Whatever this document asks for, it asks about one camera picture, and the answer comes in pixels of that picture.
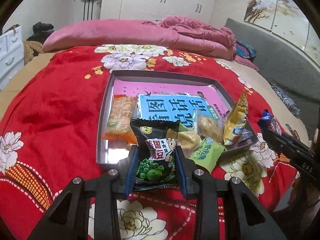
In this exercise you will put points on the white drawer cabinet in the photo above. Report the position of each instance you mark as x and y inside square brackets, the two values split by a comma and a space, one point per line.
[12, 55]

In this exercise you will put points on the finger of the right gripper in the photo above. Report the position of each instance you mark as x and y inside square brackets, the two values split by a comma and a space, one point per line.
[278, 142]
[296, 144]

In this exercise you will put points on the orange-edged cracker packet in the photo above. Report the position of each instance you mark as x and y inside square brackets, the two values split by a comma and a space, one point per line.
[118, 125]

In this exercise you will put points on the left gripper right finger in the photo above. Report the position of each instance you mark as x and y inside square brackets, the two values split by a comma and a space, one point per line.
[244, 216]

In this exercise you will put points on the colourful folded clothes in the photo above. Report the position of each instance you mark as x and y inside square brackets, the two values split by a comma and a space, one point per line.
[245, 51]

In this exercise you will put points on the yellow cartoon snack packet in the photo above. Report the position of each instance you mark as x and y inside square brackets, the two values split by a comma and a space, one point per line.
[236, 121]

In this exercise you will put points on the red floral blanket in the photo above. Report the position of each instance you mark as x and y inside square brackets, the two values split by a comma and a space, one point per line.
[49, 136]

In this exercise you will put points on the green and yellow snack packet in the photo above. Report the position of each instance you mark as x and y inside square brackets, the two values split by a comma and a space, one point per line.
[204, 152]

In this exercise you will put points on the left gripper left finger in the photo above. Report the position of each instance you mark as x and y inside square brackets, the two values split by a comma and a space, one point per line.
[68, 216]

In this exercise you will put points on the floral wall painting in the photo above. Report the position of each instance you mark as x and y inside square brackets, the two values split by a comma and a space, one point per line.
[285, 19]

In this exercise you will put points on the clear-wrapped brown pastry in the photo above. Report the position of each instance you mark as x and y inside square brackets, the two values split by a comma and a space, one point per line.
[207, 126]

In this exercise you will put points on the blue Oreo packet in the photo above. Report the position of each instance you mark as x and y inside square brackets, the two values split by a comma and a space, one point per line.
[267, 122]

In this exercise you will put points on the dark clothes pile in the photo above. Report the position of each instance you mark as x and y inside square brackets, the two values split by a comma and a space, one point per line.
[41, 31]

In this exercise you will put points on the black green-pea snack packet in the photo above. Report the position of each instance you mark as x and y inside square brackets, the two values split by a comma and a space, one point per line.
[157, 141]

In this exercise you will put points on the pink and blue book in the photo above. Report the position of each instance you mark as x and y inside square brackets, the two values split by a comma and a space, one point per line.
[173, 102]

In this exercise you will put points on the grey padded headboard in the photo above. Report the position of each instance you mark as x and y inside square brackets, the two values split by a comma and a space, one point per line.
[285, 67]

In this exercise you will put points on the pink folded duvet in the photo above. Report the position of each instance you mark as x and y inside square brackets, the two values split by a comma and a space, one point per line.
[175, 32]

